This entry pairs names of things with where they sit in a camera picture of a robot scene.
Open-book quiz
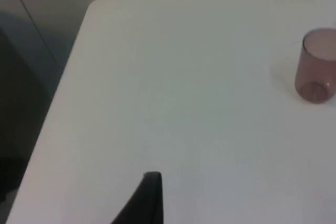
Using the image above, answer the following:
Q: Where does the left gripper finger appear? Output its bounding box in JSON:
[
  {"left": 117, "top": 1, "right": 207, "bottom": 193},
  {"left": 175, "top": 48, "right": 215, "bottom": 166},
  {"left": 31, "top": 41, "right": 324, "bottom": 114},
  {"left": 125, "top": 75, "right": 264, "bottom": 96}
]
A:
[{"left": 110, "top": 171, "right": 164, "bottom": 224}]

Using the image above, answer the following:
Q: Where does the clear purple-tinted cup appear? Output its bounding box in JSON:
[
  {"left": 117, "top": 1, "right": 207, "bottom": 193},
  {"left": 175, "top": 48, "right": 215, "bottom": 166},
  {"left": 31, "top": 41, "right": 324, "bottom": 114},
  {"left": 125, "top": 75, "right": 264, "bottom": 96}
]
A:
[{"left": 294, "top": 28, "right": 336, "bottom": 104}]

